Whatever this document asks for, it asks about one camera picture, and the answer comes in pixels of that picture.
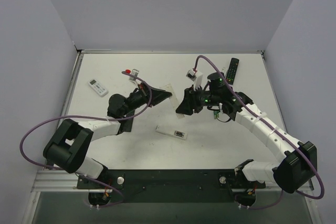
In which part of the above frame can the long white slim remote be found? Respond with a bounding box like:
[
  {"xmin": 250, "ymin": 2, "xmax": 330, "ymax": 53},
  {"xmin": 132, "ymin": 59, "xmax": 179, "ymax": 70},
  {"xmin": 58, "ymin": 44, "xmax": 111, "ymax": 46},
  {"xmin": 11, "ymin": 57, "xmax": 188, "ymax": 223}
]
[{"xmin": 155, "ymin": 125, "xmax": 187, "ymax": 140}]

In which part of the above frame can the black remote control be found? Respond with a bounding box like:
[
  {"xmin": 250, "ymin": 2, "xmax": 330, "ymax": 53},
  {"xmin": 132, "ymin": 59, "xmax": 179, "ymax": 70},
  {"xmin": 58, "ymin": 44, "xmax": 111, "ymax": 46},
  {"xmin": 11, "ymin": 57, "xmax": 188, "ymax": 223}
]
[{"xmin": 118, "ymin": 111, "xmax": 134, "ymax": 134}]

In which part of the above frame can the white long battery cover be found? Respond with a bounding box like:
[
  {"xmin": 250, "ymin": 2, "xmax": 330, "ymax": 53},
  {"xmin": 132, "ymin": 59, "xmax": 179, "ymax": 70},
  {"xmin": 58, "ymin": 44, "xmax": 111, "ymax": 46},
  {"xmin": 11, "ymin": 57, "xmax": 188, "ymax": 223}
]
[{"xmin": 162, "ymin": 84, "xmax": 185, "ymax": 119}]

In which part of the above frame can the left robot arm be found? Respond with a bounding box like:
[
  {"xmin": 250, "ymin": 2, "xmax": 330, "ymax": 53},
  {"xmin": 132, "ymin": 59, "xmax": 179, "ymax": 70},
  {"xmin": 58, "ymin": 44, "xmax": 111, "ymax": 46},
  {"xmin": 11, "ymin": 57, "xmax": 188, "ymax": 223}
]
[{"xmin": 43, "ymin": 83, "xmax": 172, "ymax": 188}]

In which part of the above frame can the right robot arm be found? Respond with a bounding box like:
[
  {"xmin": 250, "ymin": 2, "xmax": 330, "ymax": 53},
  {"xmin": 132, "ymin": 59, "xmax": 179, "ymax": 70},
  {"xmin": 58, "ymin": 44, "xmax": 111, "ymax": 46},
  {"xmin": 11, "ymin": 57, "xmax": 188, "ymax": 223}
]
[{"xmin": 176, "ymin": 70, "xmax": 317, "ymax": 193}]

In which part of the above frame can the white AC remote left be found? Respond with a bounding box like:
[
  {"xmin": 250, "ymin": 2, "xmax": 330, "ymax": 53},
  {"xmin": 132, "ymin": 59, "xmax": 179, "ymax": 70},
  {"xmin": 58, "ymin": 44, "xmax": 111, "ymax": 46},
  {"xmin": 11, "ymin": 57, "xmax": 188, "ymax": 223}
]
[{"xmin": 88, "ymin": 79, "xmax": 109, "ymax": 97}]

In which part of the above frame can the black TV remote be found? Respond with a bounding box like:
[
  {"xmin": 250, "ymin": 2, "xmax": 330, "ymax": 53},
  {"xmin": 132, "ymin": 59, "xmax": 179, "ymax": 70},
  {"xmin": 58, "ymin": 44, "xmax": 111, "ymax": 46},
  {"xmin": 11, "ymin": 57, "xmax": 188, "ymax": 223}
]
[{"xmin": 226, "ymin": 58, "xmax": 239, "ymax": 85}]

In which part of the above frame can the green AAA battery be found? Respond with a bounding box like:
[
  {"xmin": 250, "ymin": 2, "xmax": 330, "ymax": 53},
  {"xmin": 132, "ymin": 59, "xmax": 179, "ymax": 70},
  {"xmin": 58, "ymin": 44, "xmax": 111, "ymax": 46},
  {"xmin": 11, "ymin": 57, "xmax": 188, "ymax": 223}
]
[{"xmin": 213, "ymin": 111, "xmax": 219, "ymax": 120}]

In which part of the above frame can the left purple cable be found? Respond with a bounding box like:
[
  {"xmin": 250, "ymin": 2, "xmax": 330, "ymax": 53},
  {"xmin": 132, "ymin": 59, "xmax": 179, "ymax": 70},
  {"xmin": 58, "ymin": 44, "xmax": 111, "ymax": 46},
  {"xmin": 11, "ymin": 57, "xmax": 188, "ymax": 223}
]
[{"xmin": 19, "ymin": 71, "xmax": 154, "ymax": 206}]

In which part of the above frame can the purple cable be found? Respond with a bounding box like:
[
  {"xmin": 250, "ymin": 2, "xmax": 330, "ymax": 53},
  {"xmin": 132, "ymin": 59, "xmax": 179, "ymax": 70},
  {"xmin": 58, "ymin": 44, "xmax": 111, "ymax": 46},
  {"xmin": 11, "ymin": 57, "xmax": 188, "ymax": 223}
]
[
  {"xmin": 193, "ymin": 55, "xmax": 325, "ymax": 209},
  {"xmin": 19, "ymin": 71, "xmax": 154, "ymax": 206}
]

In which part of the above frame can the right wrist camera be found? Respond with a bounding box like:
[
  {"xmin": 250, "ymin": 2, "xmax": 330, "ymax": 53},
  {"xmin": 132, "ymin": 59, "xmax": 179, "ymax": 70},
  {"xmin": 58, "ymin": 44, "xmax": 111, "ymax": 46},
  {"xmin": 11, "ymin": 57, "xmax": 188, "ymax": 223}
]
[{"xmin": 186, "ymin": 69, "xmax": 203, "ymax": 91}]

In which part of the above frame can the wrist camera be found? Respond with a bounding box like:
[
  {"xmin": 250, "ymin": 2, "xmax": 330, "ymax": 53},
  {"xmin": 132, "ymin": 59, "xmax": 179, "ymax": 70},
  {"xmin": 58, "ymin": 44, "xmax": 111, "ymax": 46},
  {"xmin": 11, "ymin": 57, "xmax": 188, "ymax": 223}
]
[
  {"xmin": 186, "ymin": 69, "xmax": 203, "ymax": 91},
  {"xmin": 122, "ymin": 69, "xmax": 139, "ymax": 83}
]

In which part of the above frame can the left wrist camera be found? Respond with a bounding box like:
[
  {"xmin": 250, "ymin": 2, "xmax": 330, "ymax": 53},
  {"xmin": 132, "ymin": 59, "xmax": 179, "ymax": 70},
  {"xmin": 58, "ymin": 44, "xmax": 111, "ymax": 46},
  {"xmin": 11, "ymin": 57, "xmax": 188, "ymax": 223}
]
[{"xmin": 122, "ymin": 69, "xmax": 139, "ymax": 83}]

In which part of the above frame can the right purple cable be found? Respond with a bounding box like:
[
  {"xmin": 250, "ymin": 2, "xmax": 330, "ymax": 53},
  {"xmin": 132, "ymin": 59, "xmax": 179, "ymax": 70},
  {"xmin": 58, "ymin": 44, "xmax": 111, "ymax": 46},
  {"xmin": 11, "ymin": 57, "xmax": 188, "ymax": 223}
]
[{"xmin": 193, "ymin": 55, "xmax": 325, "ymax": 209}]

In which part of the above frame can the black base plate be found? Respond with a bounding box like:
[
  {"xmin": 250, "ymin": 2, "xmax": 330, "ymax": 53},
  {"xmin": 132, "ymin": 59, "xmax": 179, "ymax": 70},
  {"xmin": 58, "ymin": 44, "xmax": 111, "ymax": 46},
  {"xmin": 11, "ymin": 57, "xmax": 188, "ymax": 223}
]
[{"xmin": 77, "ymin": 169, "xmax": 266, "ymax": 206}]

